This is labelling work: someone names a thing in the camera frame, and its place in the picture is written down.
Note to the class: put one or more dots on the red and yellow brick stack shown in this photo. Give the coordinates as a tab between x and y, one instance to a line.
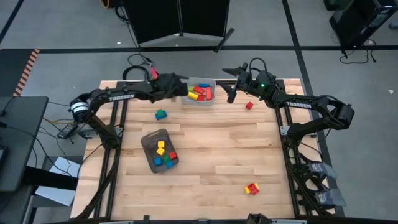
252	188

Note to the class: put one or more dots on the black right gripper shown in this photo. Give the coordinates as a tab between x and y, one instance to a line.
252	84

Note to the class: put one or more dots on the black aluminium table frame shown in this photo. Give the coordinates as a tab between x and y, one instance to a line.
124	124

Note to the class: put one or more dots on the black room divider panel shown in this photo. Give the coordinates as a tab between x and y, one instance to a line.
174	18

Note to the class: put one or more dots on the light grey plastic bin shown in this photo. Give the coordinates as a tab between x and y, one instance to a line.
205	103

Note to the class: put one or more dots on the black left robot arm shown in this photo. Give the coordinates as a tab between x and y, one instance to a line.
121	97

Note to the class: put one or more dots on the green toy brick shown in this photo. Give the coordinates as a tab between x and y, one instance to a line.
160	112

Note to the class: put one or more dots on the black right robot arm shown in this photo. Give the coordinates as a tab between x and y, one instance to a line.
298	104

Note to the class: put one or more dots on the yellow cylinder block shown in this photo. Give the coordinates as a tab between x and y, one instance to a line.
192	96

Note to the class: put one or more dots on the dark grey plastic tray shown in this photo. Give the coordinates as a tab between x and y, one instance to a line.
149	140

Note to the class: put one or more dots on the grey plastic bag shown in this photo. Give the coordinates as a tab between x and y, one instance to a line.
331	197
323	169

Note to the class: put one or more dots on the white paper sheets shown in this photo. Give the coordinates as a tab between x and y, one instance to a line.
59	193

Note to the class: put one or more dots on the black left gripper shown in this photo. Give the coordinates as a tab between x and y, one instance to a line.
168	87

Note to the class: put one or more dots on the blue toy brick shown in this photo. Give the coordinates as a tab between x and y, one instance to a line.
160	117

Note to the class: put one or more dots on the black power strip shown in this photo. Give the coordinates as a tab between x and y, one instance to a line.
66	131

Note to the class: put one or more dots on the black floor mat striped edge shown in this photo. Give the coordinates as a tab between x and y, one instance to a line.
12	71

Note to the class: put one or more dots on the black frame clamp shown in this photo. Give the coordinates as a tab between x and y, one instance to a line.
146	218

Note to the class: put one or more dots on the black computer tower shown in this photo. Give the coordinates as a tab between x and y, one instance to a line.
357	21

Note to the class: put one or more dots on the blue long block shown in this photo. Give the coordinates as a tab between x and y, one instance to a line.
204	85

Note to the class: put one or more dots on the black frame post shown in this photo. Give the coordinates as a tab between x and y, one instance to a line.
145	76

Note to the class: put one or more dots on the black side desk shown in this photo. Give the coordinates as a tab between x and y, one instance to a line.
21	140

